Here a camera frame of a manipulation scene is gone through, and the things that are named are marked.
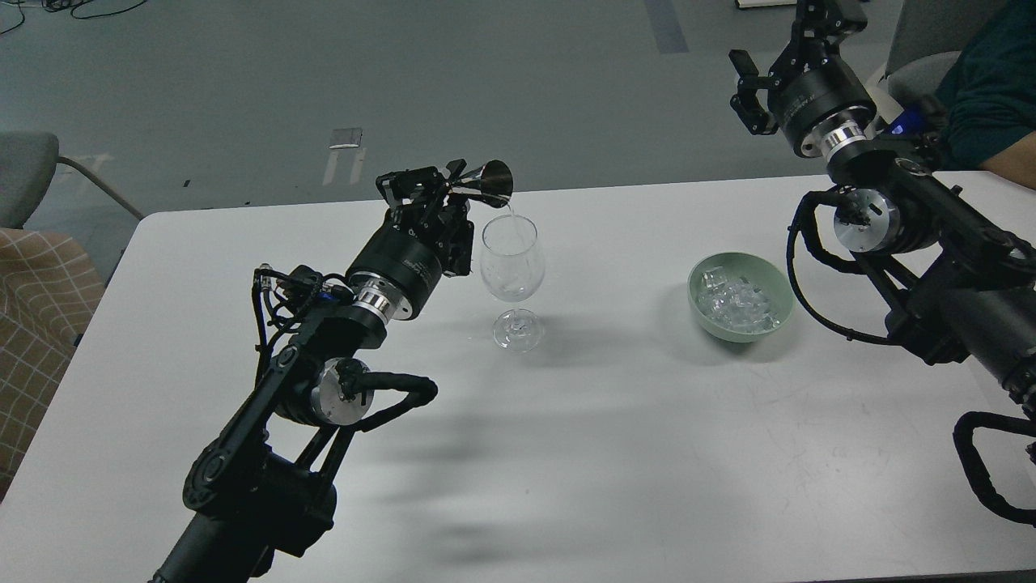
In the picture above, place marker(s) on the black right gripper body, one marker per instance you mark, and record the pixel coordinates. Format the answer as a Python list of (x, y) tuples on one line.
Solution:
[(816, 102)]

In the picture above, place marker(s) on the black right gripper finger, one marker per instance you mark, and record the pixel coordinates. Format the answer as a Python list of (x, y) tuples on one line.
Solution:
[(820, 27), (746, 103)]

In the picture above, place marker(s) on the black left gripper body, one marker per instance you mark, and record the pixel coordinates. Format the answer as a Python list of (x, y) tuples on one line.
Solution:
[(404, 253)]

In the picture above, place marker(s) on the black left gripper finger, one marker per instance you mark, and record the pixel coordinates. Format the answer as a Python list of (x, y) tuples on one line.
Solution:
[(425, 187), (451, 223)]

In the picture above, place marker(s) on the steel cocktail jigger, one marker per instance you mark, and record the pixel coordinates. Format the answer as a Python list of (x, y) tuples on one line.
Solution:
[(491, 184)]

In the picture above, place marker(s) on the clear ice cubes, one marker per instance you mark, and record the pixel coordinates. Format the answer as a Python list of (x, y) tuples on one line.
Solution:
[(736, 304)]

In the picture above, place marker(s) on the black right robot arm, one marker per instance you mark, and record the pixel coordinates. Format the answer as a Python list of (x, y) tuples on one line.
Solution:
[(956, 284)]

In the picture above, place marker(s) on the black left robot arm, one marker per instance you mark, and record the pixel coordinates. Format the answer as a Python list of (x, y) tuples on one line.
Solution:
[(265, 485)]

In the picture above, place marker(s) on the clear wine glass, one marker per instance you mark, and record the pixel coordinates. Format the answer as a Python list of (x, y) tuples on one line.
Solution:
[(513, 267)]

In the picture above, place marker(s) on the white office chair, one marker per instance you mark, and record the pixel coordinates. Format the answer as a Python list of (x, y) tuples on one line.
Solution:
[(928, 38)]

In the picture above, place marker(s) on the person in teal shirt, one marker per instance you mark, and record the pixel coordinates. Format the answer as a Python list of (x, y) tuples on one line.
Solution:
[(989, 98)]

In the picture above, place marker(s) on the green bowl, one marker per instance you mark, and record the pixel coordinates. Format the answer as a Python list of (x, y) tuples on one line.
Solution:
[(764, 274)]

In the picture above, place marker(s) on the grey chair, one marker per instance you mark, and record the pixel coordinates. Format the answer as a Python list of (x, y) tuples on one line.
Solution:
[(29, 160)]

